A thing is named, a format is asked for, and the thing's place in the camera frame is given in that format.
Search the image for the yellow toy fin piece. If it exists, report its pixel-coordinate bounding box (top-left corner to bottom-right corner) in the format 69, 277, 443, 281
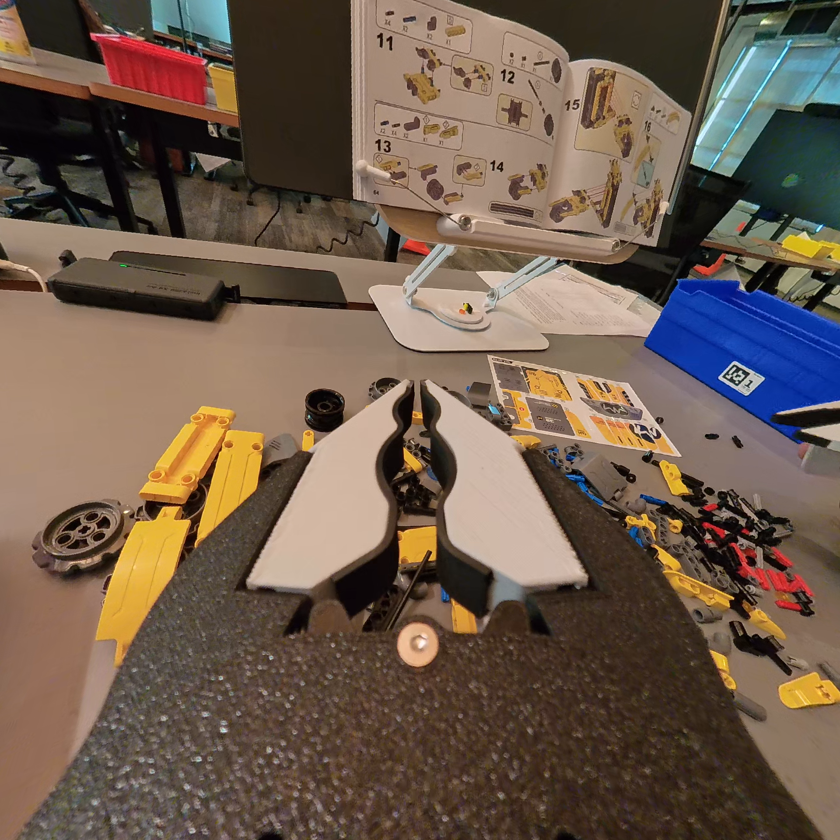
778, 672, 840, 711

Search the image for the wooden background desk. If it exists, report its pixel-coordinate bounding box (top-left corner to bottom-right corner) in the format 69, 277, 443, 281
0, 46, 242, 237

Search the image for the red plastic bin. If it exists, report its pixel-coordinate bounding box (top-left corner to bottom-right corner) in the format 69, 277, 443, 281
91, 33, 208, 106

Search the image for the blue plastic bin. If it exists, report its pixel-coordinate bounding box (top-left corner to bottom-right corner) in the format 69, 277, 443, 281
644, 279, 840, 442

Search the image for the open instruction booklet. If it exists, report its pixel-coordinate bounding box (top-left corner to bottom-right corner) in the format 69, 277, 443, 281
351, 0, 693, 247

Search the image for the grey toy panel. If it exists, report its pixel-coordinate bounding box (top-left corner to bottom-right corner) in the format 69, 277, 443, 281
576, 451, 632, 501

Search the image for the printed paper sheet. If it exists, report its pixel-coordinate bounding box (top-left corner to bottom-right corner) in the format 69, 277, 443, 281
478, 261, 662, 339

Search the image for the black table cable cover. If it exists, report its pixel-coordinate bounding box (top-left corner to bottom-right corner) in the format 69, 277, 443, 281
108, 251, 347, 307

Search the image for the yellow curved toy panel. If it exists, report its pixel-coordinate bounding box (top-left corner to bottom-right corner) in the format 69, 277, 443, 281
96, 508, 193, 667
196, 430, 265, 547

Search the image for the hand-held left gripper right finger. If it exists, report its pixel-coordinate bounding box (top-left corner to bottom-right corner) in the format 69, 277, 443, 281
419, 378, 589, 619

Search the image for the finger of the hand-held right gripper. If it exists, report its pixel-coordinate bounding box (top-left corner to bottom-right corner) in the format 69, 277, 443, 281
771, 403, 840, 433
797, 430, 840, 476

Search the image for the white cable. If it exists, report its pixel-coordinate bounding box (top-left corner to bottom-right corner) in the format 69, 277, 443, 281
0, 259, 50, 294

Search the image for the yellow toy panel with holes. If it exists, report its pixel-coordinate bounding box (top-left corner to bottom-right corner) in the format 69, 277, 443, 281
139, 406, 236, 505

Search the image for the black docking box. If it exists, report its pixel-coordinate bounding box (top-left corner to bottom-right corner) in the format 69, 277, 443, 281
47, 257, 238, 321

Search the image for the white book stand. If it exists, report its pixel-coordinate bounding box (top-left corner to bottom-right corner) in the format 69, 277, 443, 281
354, 161, 672, 353

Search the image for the pile of toy building pieces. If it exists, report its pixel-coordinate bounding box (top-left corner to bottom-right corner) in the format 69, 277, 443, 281
259, 377, 840, 723

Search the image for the yellow plastic bin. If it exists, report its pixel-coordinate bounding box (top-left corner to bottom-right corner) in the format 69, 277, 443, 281
207, 63, 239, 114
780, 234, 840, 261

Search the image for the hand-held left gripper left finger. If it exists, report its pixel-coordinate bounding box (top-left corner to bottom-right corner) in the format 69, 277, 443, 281
245, 378, 417, 618

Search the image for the grey black toy sprocket wheel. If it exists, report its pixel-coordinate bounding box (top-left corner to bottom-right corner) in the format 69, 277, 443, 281
32, 500, 137, 577

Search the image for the yellow grey sticker sheet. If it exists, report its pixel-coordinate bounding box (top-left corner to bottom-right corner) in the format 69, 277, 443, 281
487, 355, 681, 458

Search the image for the black toy wheel rim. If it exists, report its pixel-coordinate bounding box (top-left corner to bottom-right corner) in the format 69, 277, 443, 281
304, 388, 346, 432

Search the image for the black monitor back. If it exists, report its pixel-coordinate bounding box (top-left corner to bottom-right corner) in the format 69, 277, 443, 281
735, 104, 840, 232

